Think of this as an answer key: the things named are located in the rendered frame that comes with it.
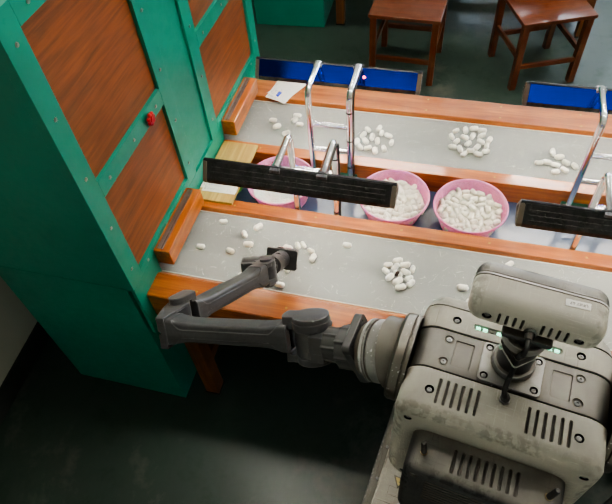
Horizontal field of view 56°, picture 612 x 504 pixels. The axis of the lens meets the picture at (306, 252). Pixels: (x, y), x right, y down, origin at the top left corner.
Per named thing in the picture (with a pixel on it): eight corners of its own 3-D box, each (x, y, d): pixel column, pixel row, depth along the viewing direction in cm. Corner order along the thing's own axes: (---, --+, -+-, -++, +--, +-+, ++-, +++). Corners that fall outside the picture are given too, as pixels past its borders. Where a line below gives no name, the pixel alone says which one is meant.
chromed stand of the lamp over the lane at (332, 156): (333, 264, 209) (329, 175, 174) (280, 256, 214) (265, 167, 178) (344, 225, 221) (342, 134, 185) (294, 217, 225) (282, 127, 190)
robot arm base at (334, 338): (368, 385, 112) (347, 350, 104) (332, 378, 116) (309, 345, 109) (382, 347, 117) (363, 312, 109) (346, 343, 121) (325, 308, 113)
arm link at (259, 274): (187, 342, 139) (179, 300, 136) (170, 340, 142) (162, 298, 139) (282, 285, 174) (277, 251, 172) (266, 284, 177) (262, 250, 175)
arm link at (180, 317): (146, 355, 134) (138, 314, 131) (181, 332, 146) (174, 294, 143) (327, 369, 115) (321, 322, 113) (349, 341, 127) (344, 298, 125)
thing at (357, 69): (355, 186, 233) (355, 94, 198) (307, 180, 237) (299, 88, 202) (364, 154, 244) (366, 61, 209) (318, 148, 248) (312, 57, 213)
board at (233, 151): (232, 205, 219) (231, 203, 218) (195, 200, 222) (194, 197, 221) (258, 147, 238) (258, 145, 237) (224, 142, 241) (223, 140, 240)
